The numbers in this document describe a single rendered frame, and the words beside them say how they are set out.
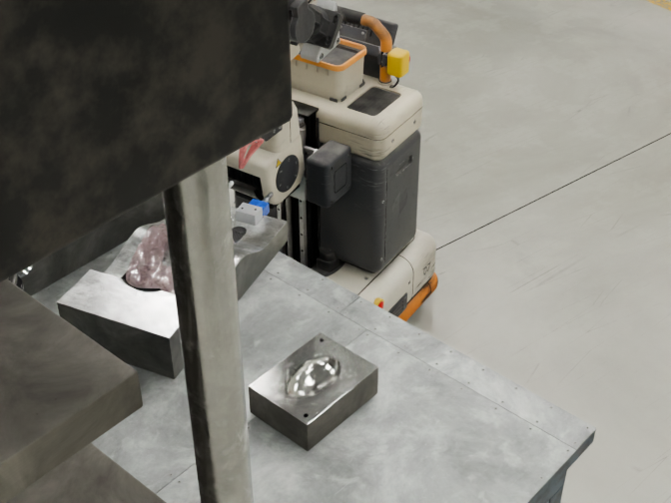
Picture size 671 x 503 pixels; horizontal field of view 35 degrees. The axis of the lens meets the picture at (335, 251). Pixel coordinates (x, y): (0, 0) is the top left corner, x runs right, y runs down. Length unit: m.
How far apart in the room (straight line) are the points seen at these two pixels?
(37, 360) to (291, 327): 1.17
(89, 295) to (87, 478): 0.90
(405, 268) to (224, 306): 2.24
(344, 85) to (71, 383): 2.00
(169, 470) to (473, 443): 0.56
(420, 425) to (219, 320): 1.04
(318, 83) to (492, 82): 1.94
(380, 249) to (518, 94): 1.79
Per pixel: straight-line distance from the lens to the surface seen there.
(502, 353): 3.37
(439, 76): 4.84
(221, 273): 0.99
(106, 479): 1.32
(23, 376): 1.09
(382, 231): 3.07
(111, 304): 2.15
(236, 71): 0.85
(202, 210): 0.94
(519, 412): 2.07
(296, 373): 2.03
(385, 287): 3.16
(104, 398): 1.06
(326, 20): 2.50
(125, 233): 2.49
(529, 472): 1.97
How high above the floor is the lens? 2.27
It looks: 37 degrees down
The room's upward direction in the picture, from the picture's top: straight up
